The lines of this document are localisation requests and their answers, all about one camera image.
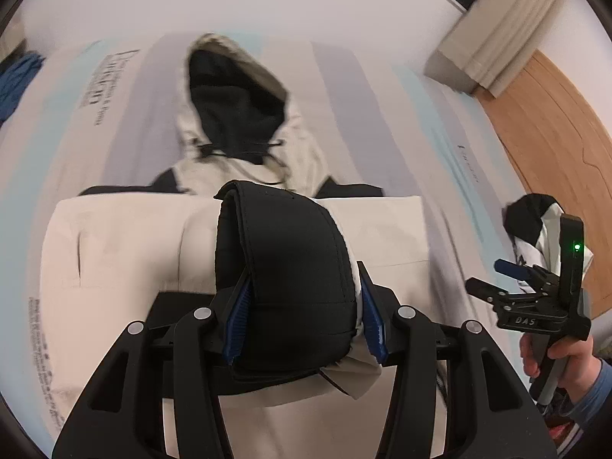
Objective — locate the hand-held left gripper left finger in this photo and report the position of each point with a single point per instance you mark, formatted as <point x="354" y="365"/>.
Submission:
<point x="239" y="311"/>

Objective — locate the cream and black hooded jacket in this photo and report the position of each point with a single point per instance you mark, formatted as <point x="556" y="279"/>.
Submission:
<point x="119" y="248"/>

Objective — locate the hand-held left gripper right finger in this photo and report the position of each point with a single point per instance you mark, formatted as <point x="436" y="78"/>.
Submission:
<point x="371" y="316"/>

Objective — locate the person's right forearm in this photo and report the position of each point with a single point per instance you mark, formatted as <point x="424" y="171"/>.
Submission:
<point x="593" y="401"/>

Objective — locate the striped bed mattress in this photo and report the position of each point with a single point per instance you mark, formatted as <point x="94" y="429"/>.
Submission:
<point x="358" y="81"/>

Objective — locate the person's right hand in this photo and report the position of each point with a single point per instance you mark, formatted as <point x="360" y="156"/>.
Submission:
<point x="578" y="363"/>

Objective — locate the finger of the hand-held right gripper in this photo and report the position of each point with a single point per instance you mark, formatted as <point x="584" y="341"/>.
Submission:
<point x="485" y="289"/>
<point x="514" y="269"/>

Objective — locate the beige curtain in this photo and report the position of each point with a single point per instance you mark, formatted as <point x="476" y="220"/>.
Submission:
<point x="502" y="28"/>

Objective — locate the black and white cloth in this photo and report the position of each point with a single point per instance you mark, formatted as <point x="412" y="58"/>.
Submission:
<point x="526" y="215"/>

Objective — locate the blue clothes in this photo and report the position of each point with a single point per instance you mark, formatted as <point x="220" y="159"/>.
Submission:
<point x="19" y="81"/>

